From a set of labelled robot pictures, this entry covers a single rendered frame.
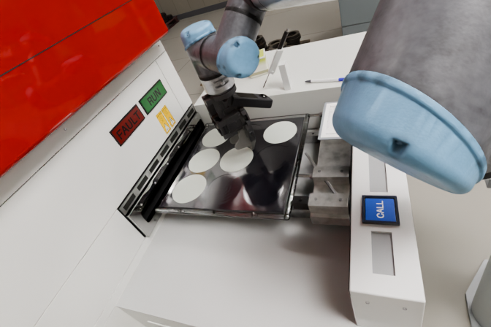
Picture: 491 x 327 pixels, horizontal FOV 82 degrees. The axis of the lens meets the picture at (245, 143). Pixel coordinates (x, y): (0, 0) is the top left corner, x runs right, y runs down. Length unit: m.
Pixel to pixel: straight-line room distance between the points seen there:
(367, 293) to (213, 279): 0.36
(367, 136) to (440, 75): 0.06
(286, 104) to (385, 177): 0.42
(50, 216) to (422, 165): 0.62
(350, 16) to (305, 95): 2.00
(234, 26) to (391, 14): 0.35
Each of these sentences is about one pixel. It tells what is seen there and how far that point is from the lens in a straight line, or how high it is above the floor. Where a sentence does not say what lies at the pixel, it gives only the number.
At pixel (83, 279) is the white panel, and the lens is 0.75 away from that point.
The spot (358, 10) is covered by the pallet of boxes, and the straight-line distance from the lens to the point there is 2.82.
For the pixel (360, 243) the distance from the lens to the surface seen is 0.51.
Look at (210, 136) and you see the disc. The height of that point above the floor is 0.90.
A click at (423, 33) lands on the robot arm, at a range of 0.22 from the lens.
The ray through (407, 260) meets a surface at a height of 0.96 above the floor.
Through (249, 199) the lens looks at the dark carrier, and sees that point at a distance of 0.69.
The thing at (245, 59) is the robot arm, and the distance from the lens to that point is 0.54.
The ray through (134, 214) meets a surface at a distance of 0.79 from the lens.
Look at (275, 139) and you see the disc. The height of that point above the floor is 0.90.
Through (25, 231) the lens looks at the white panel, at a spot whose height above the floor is 1.11.
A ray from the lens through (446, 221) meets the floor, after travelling 1.72.
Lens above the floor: 1.40
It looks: 36 degrees down
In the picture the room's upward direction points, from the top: 23 degrees counter-clockwise
